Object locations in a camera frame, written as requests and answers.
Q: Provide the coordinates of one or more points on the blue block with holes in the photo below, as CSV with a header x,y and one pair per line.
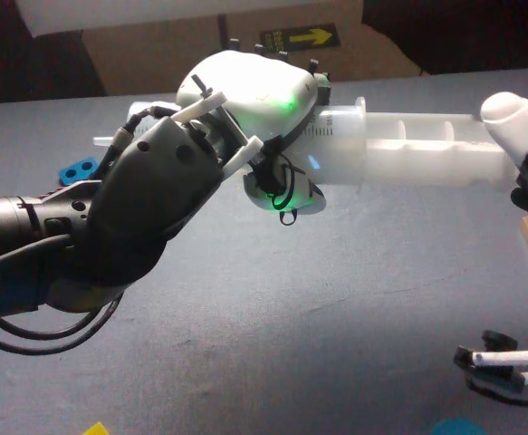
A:
x,y
75,171

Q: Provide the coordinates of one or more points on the black sign with yellow arrow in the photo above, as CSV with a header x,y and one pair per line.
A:
x,y
300,38

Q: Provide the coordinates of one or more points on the large clear plastic syringe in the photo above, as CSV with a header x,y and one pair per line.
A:
x,y
426,151

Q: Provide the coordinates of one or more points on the yellow block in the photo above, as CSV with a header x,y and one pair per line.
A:
x,y
97,429

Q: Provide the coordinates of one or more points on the cardboard box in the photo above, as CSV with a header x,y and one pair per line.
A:
x,y
146,59

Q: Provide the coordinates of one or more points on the grey table cloth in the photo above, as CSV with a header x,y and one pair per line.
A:
x,y
290,317

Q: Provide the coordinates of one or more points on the blue round disc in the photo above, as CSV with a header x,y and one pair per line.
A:
x,y
457,428

